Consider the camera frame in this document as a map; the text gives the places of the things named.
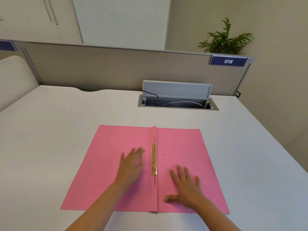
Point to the person's right hand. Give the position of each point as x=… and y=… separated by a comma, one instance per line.
x=189, y=190

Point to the person's left hand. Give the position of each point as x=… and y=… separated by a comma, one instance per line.
x=128, y=168

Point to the person's right middle finger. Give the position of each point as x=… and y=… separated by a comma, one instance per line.
x=180, y=173

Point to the person's right thumb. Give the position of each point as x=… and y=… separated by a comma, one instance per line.
x=170, y=199

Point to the person's left little finger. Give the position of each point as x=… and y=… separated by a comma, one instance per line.
x=122, y=157

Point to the person's right little finger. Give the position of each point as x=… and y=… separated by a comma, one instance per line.
x=197, y=182

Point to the pink paper file folder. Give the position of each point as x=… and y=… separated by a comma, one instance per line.
x=101, y=165

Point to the person's right forearm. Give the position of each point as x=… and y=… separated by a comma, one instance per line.
x=216, y=216

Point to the person's left forearm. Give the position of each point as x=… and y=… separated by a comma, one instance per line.
x=96, y=209

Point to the gold metal folder fastener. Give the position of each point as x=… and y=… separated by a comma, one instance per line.
x=154, y=161

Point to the beige desk partition screen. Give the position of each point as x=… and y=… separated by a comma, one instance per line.
x=115, y=67

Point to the blue partition number label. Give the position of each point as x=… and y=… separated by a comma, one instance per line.
x=228, y=61
x=7, y=45

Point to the green potted plant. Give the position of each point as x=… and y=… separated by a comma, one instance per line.
x=223, y=42

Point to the white cabinet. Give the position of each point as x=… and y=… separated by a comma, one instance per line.
x=31, y=19

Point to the small wall socket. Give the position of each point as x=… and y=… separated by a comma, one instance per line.
x=238, y=94

